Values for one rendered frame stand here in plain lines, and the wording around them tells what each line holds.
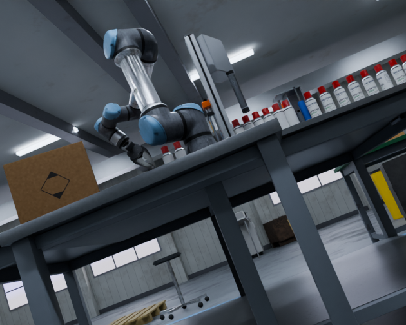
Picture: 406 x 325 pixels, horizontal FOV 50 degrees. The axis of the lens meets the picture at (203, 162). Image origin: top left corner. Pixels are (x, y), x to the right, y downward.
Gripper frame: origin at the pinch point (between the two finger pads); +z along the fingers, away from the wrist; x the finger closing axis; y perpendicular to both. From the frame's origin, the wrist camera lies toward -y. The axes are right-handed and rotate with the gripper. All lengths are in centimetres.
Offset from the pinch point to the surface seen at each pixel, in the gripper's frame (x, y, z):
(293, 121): -58, -2, 39
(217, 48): -62, -11, -10
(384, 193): -196, 417, 186
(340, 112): -49, -65, 52
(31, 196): 39, -45, -17
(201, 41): -57, -17, -16
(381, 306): -7, -61, 98
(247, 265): 9, -62, 58
